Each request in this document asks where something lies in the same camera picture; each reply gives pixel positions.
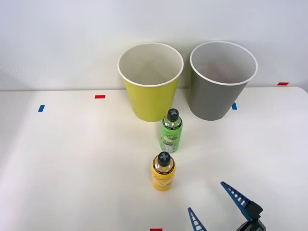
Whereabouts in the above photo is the grey plastic waste bin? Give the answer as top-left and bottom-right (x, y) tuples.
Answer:
(189, 40), (258, 121)

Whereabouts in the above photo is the green plastic bottle black cap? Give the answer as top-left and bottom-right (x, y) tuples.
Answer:
(159, 108), (184, 154)

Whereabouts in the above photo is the yellow-green plastic waste bin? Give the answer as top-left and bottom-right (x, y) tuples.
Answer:
(117, 42), (185, 123)

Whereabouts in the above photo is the yellow plastic bottle black cap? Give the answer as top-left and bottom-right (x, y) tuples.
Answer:
(151, 152), (176, 193)

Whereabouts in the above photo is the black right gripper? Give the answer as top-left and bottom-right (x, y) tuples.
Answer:
(187, 181), (267, 231)

